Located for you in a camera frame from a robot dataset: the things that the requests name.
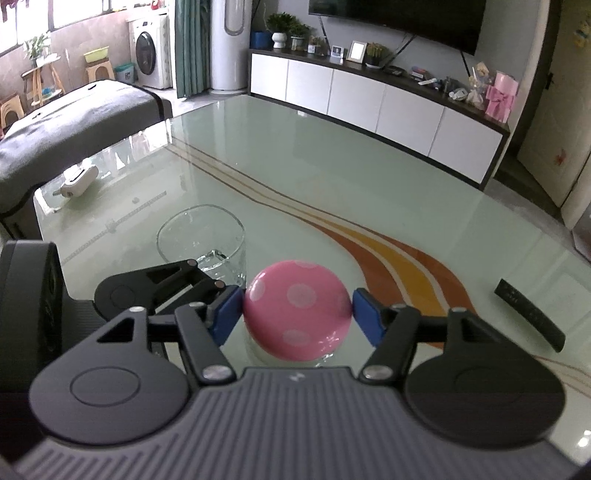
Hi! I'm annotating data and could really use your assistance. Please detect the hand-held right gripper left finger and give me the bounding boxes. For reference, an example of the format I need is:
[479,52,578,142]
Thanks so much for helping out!
[88,285,244,387]

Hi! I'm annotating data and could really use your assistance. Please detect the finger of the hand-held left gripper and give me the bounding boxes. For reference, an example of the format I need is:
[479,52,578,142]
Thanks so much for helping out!
[147,258,243,317]

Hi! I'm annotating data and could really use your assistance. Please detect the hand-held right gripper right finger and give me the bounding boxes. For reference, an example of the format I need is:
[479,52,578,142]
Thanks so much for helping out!
[353,288,504,384]

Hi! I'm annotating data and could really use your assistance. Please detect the clear glass cup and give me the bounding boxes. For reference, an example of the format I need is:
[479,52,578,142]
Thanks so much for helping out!
[156,205,246,287]

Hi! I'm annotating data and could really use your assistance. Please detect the pink polka dot bottle cap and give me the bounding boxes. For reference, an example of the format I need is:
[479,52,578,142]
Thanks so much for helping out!
[242,260,352,361]

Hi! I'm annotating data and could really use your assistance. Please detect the white handheld device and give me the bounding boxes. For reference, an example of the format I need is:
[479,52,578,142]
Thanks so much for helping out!
[52,165,100,200]

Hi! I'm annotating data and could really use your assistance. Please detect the black remote control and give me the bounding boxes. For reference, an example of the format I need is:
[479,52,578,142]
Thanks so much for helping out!
[494,278,567,354]

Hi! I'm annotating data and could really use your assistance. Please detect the wooden stool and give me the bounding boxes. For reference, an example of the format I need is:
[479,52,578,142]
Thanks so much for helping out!
[0,92,24,130]
[85,62,116,84]

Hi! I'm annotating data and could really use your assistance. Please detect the grey sofa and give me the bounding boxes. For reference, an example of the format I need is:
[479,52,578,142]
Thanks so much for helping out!
[0,79,174,241]

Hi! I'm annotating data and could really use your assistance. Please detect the white television cabinet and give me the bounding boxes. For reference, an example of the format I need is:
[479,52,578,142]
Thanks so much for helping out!
[248,46,511,191]

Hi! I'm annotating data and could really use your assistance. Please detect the wooden plant stand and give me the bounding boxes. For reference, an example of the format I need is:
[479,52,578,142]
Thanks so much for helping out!
[22,55,65,107]

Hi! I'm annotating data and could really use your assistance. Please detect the green curtain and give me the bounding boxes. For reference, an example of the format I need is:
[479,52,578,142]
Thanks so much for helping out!
[174,0,214,99]

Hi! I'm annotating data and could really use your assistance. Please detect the white standing air conditioner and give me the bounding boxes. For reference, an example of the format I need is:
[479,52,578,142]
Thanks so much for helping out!
[210,0,252,93]

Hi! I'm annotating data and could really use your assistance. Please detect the white washing machine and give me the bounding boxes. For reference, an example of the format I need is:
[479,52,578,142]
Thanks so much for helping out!
[128,13,175,90]

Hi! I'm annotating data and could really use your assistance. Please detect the white door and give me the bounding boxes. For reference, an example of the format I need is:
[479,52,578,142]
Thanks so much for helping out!
[516,28,591,208]

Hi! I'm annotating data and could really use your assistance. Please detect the small doll figurine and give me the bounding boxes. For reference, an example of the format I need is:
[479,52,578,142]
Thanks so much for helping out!
[466,62,491,109]

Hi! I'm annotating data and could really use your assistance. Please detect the pink gift box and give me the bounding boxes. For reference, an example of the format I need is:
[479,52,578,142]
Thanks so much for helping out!
[485,71,519,121]

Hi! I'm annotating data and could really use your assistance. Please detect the leafy potted plant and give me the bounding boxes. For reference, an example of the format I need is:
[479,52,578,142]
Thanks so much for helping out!
[23,32,52,65]

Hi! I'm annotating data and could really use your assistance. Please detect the plant in glass pot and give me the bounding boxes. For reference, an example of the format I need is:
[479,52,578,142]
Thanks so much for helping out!
[288,23,311,52]

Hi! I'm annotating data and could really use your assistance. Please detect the potted plant in white pot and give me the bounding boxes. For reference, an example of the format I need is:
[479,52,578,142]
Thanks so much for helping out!
[266,12,301,48]

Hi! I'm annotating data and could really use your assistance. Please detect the black flat television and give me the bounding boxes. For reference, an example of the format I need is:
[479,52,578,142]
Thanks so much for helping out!
[308,0,488,56]

